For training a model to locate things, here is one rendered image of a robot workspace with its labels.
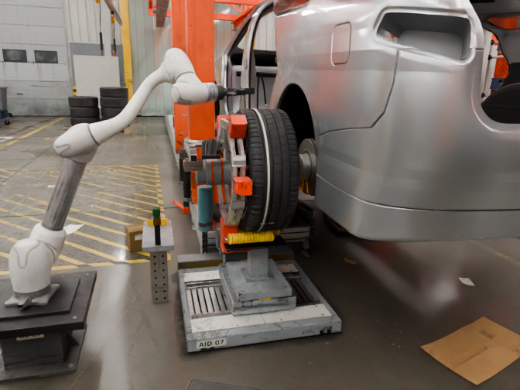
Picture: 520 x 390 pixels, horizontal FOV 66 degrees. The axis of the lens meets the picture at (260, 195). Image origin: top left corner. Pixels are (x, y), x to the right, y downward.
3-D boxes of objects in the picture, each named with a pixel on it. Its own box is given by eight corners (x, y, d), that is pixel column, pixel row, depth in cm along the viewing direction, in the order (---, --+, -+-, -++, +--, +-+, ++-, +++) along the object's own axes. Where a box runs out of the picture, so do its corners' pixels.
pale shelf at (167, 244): (174, 250, 218) (174, 244, 218) (141, 252, 214) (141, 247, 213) (171, 224, 258) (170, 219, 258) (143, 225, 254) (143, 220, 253)
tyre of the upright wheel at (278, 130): (268, 230, 251) (306, 228, 187) (231, 233, 245) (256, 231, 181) (261, 127, 256) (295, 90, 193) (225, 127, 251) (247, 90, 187)
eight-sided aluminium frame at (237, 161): (244, 237, 198) (247, 125, 183) (231, 237, 196) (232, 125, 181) (226, 204, 248) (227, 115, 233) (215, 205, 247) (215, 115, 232)
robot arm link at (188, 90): (212, 94, 180) (201, 71, 183) (181, 96, 171) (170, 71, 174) (203, 109, 188) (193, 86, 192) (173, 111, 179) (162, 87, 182)
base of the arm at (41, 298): (-2, 311, 176) (-3, 300, 175) (22, 287, 197) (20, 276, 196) (42, 309, 178) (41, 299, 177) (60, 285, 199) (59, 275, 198)
